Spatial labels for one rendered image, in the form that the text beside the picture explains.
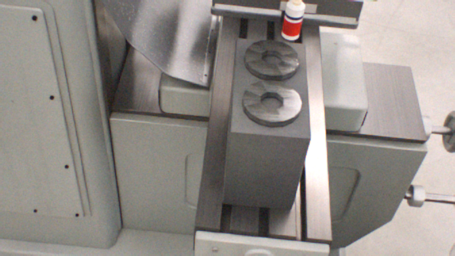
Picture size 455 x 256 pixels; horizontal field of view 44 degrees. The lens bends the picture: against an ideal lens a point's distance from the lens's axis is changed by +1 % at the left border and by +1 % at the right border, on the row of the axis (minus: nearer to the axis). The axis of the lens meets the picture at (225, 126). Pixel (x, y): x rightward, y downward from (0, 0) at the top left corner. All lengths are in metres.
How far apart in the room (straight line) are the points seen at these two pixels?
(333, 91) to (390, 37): 1.64
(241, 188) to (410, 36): 2.19
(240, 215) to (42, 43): 0.55
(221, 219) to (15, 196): 0.80
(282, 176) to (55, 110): 0.62
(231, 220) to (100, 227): 0.80
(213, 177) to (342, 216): 0.74
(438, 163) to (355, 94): 1.12
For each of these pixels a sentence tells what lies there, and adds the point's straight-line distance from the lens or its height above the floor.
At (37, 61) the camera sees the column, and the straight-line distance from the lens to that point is 1.24.
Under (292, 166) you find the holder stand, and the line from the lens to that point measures 0.87.
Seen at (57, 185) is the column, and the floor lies 0.49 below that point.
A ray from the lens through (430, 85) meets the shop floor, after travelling 2.76.
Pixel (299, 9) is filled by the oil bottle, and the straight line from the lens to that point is 1.24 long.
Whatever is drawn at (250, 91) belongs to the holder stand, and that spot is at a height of 1.13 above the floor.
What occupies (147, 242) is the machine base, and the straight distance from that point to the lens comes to 1.76.
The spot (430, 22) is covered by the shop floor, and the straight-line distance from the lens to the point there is 3.15.
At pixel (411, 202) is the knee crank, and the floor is 0.50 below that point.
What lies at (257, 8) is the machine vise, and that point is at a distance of 1.33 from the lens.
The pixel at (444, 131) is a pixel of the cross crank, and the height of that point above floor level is 0.63.
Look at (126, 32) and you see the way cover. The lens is 1.20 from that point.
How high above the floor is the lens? 1.71
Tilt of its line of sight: 48 degrees down
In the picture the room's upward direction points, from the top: 6 degrees clockwise
